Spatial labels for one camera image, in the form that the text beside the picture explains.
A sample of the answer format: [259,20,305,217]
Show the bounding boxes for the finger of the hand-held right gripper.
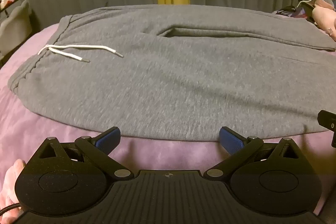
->
[317,110,336,147]

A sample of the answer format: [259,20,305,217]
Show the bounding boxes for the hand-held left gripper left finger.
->
[28,127,134,180]

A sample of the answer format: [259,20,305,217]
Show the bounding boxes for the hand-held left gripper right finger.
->
[204,127,310,180]

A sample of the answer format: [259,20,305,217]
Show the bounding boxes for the grey sweat pants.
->
[7,4,336,141]

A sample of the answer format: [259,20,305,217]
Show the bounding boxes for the purple plush blanket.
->
[0,13,336,216]

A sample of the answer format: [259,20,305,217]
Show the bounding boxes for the large pink plush toy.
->
[312,0,336,42]

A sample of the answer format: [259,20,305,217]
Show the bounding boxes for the pink fuzzy sleeve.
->
[0,159,27,224]

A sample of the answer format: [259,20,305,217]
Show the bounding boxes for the dark patterned cloth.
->
[272,5,313,21]

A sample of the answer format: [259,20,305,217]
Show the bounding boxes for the white chair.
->
[0,0,32,57]

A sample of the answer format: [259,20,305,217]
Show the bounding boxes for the white cable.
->
[297,0,318,8]

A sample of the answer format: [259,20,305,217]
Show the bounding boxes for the black cable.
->
[0,202,25,217]

